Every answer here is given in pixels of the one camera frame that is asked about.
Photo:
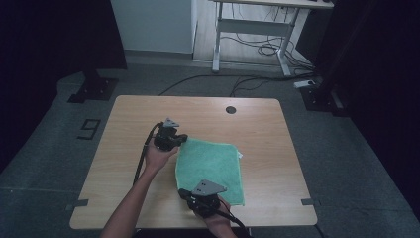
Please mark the white desk frame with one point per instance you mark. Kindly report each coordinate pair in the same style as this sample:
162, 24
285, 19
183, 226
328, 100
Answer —
254, 27

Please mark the grey tape piece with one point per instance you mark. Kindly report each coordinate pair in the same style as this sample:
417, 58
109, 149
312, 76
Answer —
81, 203
308, 201

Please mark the person's left hand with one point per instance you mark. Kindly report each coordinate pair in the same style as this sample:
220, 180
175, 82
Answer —
157, 160

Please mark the green towel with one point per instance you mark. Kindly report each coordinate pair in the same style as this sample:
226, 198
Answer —
208, 162

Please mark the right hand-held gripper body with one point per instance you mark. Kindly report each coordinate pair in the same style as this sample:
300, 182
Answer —
206, 198

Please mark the dark curtain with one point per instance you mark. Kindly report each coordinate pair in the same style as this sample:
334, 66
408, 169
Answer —
379, 66
49, 49

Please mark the person's right hand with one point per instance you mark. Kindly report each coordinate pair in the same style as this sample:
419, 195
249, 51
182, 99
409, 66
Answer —
221, 221

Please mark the white power strip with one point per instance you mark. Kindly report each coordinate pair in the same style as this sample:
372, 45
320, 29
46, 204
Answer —
304, 84

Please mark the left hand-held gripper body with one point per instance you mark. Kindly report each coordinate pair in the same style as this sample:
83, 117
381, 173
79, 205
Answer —
166, 137

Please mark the black stand base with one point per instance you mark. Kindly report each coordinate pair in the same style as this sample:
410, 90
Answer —
317, 99
95, 89

